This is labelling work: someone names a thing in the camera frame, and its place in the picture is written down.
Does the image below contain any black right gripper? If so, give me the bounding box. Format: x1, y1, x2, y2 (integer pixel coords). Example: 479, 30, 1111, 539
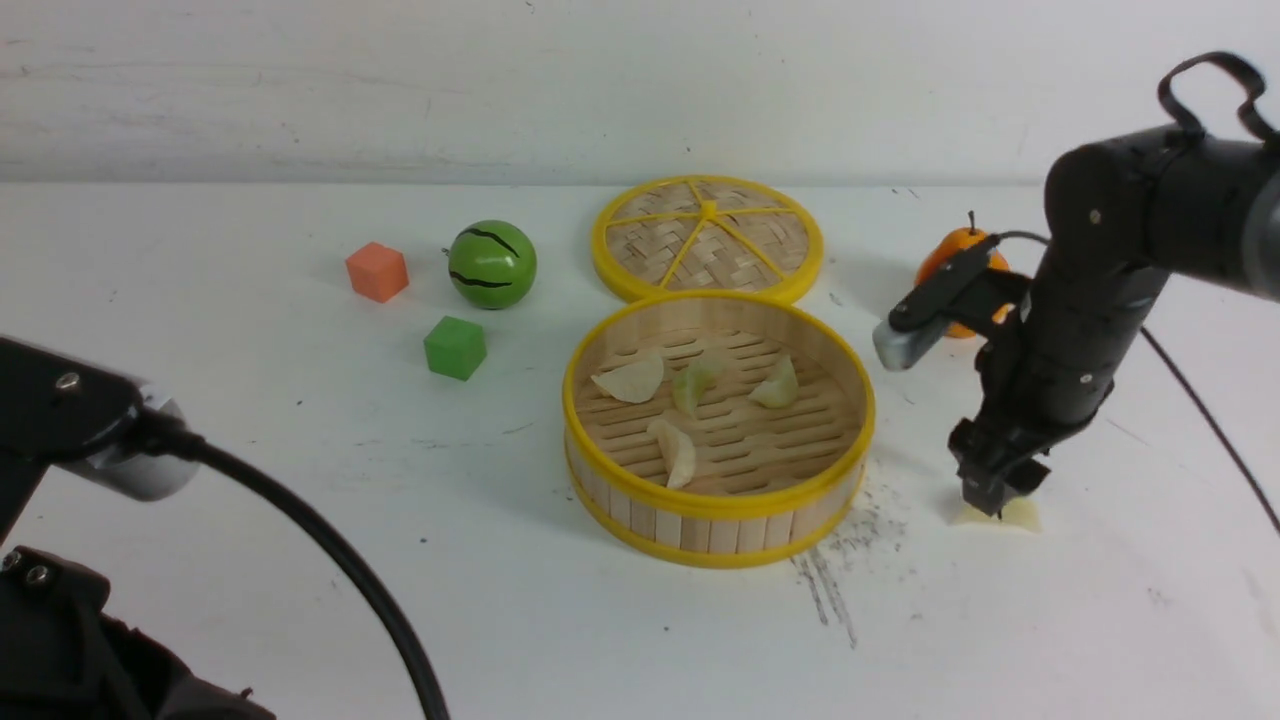
948, 316, 1116, 519

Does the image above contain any white dumpling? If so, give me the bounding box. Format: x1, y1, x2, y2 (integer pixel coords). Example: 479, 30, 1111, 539
646, 416, 698, 489
951, 497, 1043, 534
591, 354, 666, 404

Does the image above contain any pale dumpling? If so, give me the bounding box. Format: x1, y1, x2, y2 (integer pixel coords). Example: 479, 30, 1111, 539
748, 354, 800, 409

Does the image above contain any greenish dumpling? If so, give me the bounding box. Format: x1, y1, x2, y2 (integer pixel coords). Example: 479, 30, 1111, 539
671, 354, 726, 420

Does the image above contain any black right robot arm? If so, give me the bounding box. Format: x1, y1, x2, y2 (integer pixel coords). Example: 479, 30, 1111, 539
938, 131, 1277, 515

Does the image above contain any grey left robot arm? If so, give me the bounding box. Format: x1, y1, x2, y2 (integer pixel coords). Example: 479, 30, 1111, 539
1, 337, 270, 719

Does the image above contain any bamboo steamer tray yellow rim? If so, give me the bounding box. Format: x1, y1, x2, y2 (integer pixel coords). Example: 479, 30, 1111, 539
561, 291, 876, 569

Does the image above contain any woven bamboo steamer lid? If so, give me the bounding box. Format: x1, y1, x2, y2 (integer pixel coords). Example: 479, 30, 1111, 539
590, 176, 826, 304

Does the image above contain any orange yellow toy pear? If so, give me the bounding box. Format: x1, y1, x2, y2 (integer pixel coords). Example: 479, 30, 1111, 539
914, 210, 1012, 340

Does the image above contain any green toy watermelon ball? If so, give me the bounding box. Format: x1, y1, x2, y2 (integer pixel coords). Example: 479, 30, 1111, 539
448, 219, 538, 310

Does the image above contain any green cube block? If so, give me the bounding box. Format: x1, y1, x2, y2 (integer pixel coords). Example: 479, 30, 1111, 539
422, 315, 486, 382

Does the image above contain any orange cube block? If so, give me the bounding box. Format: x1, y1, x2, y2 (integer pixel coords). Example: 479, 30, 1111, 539
346, 242, 410, 304

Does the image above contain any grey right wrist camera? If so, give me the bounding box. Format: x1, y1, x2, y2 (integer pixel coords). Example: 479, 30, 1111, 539
872, 233, 1030, 373

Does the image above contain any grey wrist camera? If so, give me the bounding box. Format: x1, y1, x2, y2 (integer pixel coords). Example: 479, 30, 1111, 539
872, 233, 1030, 373
56, 375, 198, 502

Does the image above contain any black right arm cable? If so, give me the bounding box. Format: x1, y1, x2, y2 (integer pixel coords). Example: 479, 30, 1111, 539
989, 51, 1280, 536

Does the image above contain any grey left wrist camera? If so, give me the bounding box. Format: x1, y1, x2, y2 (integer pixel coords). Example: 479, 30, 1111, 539
56, 375, 198, 502

